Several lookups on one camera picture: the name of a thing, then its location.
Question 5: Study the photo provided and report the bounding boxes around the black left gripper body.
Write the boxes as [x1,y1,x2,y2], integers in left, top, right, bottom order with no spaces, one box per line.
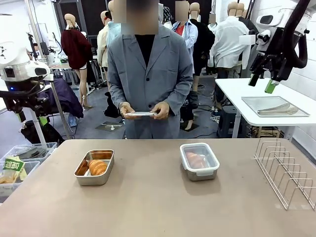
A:
[0,90,50,117]

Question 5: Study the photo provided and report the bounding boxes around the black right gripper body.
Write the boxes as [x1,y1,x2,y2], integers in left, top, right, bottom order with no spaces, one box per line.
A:
[249,52,295,82]

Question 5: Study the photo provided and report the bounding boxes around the perforated metal baking tray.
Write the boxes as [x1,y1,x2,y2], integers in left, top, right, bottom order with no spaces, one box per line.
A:
[241,95,311,118]

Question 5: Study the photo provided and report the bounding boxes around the metal serving tongs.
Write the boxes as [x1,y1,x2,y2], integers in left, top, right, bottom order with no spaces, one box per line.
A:
[257,103,299,116]

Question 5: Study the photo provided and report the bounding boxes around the golden croissant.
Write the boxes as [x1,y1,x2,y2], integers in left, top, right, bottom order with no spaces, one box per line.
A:
[88,158,109,176]
[185,151,207,169]

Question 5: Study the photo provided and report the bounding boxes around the rectangular stainless steel container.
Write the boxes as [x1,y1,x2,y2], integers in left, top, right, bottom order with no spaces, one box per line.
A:
[74,149,116,187]
[182,162,219,182]

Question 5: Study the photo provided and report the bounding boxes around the person's right forearm grey sleeve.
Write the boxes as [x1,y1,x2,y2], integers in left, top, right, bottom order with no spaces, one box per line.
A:
[107,79,127,107]

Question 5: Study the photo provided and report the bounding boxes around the person's left forearm grey sleeve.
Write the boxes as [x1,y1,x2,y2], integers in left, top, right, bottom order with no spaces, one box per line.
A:
[162,79,194,117]

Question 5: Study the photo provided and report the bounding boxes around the person's right hand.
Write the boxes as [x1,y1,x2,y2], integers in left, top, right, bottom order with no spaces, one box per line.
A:
[118,101,137,121]

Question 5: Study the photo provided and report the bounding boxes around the person's left hand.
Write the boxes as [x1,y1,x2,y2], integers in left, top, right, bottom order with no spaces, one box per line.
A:
[149,101,171,121]

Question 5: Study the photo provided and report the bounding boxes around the large white side table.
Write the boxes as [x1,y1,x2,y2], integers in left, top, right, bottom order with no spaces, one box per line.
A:
[214,77,316,143]

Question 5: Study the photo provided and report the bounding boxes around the clear bin with dark items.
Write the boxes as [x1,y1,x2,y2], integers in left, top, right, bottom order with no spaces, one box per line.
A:
[4,142,58,163]

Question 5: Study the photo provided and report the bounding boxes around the dark purple draped cloth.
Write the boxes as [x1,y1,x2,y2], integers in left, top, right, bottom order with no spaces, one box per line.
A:
[50,78,84,119]

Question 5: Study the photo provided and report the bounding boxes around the dark plastic stool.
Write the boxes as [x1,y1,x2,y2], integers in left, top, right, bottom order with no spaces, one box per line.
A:
[217,106,239,138]

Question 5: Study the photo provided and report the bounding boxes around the mannequin in white shirt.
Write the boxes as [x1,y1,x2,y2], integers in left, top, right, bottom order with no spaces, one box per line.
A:
[208,1,251,75]

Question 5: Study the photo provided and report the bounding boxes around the green snack bag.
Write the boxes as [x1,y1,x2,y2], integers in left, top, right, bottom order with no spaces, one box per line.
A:
[1,156,28,184]

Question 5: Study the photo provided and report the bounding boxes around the mannequin in dark coat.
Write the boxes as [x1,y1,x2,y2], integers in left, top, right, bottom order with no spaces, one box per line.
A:
[236,2,260,36]

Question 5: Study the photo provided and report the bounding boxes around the mannequin in black clothes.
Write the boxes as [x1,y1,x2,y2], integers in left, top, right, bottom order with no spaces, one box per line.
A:
[188,2,216,78]

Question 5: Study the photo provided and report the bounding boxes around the mannequin in maroon sweater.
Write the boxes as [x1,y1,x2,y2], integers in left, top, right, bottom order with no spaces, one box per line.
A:
[60,13,93,110]

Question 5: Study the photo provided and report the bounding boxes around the clear plastic storage bin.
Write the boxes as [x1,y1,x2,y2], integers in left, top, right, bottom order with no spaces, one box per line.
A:
[0,160,41,203]

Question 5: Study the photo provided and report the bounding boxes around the mannequin blue shirt red top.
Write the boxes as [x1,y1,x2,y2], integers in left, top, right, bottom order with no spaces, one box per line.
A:
[171,1,199,75]

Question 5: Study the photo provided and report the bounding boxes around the mannequin in cream jacket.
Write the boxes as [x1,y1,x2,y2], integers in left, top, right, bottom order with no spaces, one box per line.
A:
[96,10,111,87]

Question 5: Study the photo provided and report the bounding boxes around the person in grey jacket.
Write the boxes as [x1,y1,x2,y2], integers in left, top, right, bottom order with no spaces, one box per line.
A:
[107,0,194,139]

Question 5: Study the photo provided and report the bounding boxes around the mannequin in blue fleece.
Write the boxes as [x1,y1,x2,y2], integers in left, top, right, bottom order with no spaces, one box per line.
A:
[107,0,123,48]

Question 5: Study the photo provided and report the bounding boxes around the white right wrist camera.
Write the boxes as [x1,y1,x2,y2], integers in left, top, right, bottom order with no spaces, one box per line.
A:
[238,29,272,54]

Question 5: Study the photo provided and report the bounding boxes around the mannequin floor base plate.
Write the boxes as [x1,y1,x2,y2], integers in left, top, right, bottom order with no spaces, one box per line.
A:
[95,121,123,131]

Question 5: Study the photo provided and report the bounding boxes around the metal wire lid rack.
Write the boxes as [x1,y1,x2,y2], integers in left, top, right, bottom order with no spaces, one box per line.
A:
[254,138,316,211]

